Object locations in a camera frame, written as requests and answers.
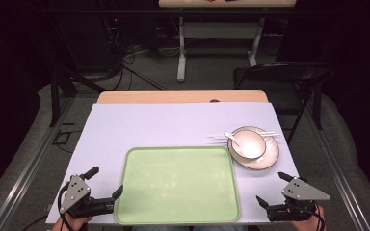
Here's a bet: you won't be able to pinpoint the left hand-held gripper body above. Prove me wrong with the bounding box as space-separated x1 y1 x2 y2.
59 174 116 219

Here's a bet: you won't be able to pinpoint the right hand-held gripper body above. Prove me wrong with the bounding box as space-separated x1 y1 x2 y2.
266 177 331 222

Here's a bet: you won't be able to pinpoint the person's left hand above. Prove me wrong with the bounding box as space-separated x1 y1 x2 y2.
51 215 93 231

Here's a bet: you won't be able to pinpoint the person's right hand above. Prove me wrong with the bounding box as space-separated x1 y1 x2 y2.
298 206 328 231

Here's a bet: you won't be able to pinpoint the round beige plate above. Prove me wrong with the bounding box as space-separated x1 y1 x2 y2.
226 125 280 171

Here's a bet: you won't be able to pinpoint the white ceramic bowl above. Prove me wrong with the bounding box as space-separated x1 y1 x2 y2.
230 129 268 161

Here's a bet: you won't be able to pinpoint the green plastic tray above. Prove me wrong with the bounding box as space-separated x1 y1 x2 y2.
114 145 241 226

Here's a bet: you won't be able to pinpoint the white ceramic spoon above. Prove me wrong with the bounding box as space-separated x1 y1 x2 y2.
223 130 249 155

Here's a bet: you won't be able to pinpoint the white chopstick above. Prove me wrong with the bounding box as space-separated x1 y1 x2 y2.
206 133 281 140
216 130 277 138

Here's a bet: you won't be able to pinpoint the pale lavender table sheet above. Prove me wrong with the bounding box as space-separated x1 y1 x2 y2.
45 101 301 225

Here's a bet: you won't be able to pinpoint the black metal stand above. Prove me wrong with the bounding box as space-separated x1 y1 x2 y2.
48 65 108 128

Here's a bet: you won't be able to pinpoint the black folding chair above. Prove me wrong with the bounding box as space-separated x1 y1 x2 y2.
232 61 335 144

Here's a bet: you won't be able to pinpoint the wooden table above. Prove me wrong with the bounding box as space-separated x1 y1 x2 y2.
95 90 270 105

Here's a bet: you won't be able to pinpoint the dark equipment rack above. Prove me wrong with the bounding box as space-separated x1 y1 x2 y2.
100 0 127 70

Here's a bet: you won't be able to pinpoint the white-legged background table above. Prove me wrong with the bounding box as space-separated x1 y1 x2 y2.
158 0 299 84

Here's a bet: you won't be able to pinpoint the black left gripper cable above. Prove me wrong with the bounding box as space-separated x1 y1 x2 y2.
57 182 78 231

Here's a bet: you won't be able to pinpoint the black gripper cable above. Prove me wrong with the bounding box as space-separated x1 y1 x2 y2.
57 182 78 231
297 201 327 231

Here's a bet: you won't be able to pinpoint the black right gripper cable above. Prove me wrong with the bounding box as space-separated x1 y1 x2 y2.
297 201 327 231

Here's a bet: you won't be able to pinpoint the aluminium floor rail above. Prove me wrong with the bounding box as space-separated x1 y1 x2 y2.
0 95 75 231
304 101 370 231

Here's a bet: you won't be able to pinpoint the black floor cable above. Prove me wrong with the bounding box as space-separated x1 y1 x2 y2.
110 62 168 92

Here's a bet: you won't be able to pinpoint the white floor cables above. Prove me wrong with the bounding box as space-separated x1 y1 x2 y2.
123 43 181 59

